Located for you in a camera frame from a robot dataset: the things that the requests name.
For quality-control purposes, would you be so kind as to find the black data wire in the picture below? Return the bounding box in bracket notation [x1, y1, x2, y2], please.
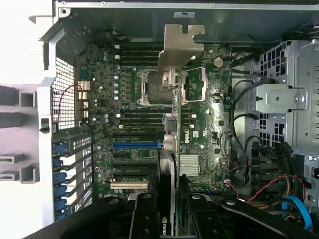
[230, 79, 276, 160]

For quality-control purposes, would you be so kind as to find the perforated metal disk bay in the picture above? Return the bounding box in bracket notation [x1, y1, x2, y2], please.
[253, 39, 319, 160]

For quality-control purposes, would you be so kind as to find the metal socket cover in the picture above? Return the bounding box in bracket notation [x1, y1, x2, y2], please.
[180, 66, 208, 103]

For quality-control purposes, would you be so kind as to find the silver chipset heatsink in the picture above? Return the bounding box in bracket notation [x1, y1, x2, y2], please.
[179, 154, 200, 176]

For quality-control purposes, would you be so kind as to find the green Dell motherboard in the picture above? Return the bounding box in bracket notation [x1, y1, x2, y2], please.
[74, 42, 234, 200]

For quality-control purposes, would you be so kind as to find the grey open disk bay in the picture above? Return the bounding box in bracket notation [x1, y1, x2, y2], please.
[293, 153, 319, 212]

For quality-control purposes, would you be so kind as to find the open black PC case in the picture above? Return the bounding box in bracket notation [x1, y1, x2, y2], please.
[28, 0, 319, 234]

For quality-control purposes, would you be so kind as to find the white expansion slot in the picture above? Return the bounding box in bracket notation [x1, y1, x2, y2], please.
[110, 181, 149, 190]

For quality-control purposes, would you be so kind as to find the grey parts rack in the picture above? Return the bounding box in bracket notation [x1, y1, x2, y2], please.
[0, 83, 40, 185]

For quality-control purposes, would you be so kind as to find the CPU socket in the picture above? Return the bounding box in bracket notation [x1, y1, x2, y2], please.
[136, 67, 175, 106]

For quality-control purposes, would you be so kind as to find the blue data wire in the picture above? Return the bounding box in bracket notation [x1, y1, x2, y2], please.
[281, 195, 314, 232]

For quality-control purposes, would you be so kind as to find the power wire bundle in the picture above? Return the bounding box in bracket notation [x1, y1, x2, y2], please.
[245, 141, 312, 225]

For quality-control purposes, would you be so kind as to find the blue expansion slot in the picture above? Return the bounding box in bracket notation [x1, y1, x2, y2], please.
[112, 142, 160, 150]

